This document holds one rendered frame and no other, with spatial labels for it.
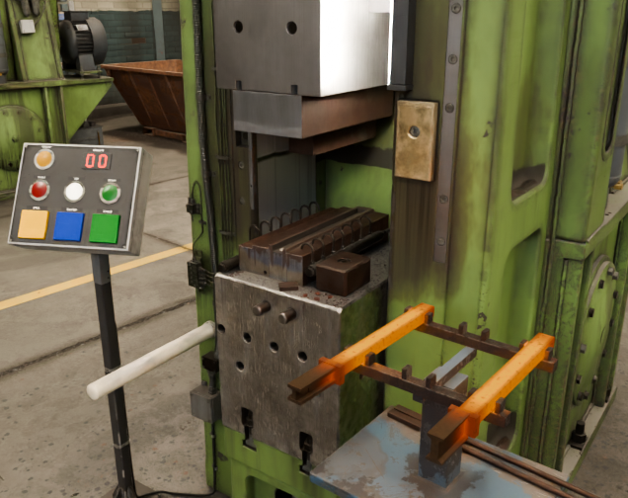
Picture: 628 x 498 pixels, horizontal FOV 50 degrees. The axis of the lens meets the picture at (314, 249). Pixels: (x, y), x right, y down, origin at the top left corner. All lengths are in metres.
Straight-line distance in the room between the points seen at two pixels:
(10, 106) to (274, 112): 4.82
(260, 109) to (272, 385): 0.68
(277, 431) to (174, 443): 0.96
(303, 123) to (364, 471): 0.74
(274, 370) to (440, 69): 0.81
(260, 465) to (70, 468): 0.96
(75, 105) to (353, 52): 5.29
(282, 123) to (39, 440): 1.75
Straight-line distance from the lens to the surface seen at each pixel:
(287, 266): 1.65
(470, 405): 1.08
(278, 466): 1.87
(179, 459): 2.63
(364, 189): 2.04
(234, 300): 1.71
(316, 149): 1.65
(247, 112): 1.62
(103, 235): 1.83
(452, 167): 1.52
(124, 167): 1.86
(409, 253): 1.62
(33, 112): 6.34
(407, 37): 1.50
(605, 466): 2.75
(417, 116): 1.51
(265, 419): 1.81
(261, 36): 1.58
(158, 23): 11.11
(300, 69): 1.52
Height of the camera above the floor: 1.55
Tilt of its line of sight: 20 degrees down
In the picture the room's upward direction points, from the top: straight up
